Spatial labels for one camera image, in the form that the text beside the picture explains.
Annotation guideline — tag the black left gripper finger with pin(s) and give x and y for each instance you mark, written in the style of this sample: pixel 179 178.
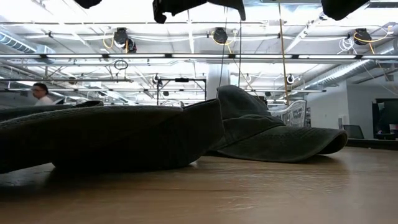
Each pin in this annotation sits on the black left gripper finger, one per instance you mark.
pixel 231 4
pixel 164 7

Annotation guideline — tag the dark grey cap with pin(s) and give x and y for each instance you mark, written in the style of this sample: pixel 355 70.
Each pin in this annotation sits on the dark grey cap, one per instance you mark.
pixel 124 140
pixel 37 111
pixel 280 143

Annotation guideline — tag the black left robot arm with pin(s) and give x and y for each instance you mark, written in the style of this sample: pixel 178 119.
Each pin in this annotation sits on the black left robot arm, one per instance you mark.
pixel 88 2

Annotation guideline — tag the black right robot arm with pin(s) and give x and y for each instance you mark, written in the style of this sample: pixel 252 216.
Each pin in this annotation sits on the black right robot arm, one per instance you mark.
pixel 342 7

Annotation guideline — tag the long ceiling light bar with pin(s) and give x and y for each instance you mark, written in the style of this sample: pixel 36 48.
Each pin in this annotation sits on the long ceiling light bar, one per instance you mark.
pixel 199 56

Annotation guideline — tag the clear plastic bin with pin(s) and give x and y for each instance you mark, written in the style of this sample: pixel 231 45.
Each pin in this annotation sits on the clear plastic bin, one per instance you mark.
pixel 293 113
pixel 172 102

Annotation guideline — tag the person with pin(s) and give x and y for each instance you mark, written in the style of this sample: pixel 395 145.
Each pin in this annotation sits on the person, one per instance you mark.
pixel 43 99

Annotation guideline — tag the grey office chair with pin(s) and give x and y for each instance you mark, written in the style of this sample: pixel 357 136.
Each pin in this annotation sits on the grey office chair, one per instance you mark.
pixel 353 132

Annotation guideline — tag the black gantry frame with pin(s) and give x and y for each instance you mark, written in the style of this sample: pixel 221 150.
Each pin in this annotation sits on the black gantry frame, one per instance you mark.
pixel 182 80

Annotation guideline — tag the silver ventilation duct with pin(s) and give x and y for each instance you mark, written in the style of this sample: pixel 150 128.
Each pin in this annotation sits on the silver ventilation duct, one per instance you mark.
pixel 342 73

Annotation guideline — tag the black metal table frame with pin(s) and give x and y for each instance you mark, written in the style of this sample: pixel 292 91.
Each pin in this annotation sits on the black metal table frame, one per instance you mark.
pixel 373 143

